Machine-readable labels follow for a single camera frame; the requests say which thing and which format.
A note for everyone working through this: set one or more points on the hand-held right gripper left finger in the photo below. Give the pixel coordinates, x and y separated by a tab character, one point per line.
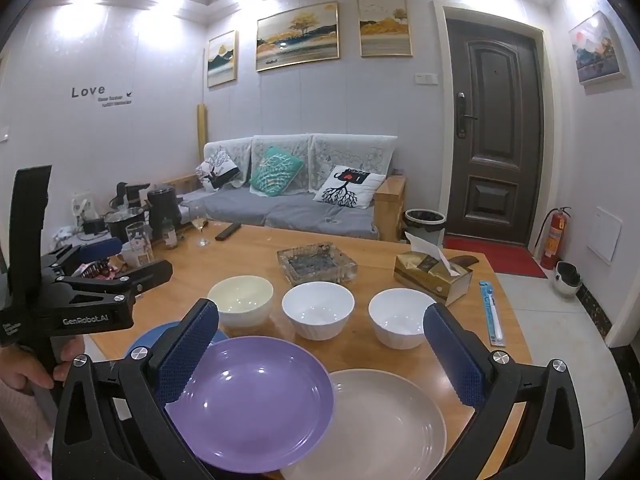
187	355

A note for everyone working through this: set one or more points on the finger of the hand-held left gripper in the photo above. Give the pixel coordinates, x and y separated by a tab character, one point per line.
102	249
150	272

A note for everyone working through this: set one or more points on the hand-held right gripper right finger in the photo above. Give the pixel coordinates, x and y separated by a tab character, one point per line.
455	355

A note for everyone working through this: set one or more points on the blue plate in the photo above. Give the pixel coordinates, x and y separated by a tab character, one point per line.
150	335

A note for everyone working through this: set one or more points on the white bowl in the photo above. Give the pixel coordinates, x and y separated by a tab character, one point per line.
395	315
317	305

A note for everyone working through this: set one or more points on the purple plate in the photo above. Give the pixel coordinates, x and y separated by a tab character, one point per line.
250	400

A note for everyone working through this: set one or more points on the cream bowl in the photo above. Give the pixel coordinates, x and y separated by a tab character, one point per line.
240	295

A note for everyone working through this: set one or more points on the beige plate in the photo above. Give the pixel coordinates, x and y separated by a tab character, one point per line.
385	430

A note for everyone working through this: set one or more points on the person's left forearm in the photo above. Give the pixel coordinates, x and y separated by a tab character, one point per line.
20	425

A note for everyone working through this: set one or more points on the person's left hand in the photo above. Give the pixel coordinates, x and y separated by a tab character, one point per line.
27	367

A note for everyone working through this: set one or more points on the pink snack packet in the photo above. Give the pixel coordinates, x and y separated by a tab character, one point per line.
97	271

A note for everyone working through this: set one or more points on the clear glass cup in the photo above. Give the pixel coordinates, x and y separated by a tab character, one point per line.
139	242

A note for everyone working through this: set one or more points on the black cooking pot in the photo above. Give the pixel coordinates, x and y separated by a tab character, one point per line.
122	222

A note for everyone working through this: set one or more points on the blue toothbrush pack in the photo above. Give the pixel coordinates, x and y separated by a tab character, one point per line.
492	315

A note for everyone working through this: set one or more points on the black countertop appliance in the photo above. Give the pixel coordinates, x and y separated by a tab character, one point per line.
132	190

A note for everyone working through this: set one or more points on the black kettle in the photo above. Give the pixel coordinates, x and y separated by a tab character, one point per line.
162	205

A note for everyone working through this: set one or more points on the wine glass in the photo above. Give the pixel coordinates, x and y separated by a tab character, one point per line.
200	222

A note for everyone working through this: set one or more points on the gold tissue box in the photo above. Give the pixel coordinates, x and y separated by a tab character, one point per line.
430	272

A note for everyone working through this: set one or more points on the black remote control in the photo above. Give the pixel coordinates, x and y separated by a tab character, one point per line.
227	231

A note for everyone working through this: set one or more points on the red door mat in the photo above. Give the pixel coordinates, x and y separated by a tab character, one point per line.
495	257

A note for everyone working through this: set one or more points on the black and white pillow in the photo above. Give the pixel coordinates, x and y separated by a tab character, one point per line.
217	170

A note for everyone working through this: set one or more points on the grey trash bin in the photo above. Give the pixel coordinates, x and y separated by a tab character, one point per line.
424	227

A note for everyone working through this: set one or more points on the white helmet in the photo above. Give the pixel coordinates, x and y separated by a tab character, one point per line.
566	280

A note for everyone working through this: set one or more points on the lace sofa cover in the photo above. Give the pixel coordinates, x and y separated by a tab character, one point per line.
290	147
227	152
355	152

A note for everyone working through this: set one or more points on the red fire extinguisher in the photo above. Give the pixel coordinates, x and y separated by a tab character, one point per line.
552	240

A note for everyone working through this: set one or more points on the upright wooden board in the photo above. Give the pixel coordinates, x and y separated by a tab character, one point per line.
202	125

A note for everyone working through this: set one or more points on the glass ashtray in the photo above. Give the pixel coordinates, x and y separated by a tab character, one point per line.
317	262

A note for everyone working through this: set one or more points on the grey wooden sofa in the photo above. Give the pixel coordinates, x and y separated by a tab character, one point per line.
300	212

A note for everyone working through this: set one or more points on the teal patterned pillow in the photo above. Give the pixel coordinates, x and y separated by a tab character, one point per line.
275	170

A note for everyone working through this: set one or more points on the white tree-print pillow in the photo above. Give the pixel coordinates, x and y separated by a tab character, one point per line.
350	185

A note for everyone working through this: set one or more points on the dark brown door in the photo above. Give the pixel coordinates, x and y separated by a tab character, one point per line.
500	160

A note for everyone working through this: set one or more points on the small framed landscape painting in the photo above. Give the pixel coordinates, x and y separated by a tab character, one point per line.
221	59

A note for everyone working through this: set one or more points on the large framed landscape painting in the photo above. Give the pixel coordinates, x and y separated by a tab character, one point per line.
297	37

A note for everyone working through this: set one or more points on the framed mountain painting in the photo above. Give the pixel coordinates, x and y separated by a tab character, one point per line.
597	50

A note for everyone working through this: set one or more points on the framed golden tree painting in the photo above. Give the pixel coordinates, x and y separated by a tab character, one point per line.
384	25

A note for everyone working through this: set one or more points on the black wall lettering decal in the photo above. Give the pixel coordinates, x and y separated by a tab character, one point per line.
90	92

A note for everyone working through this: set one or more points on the white wall panel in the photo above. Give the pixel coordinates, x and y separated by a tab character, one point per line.
604	235

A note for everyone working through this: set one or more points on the white light switch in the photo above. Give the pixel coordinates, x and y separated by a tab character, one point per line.
425	78

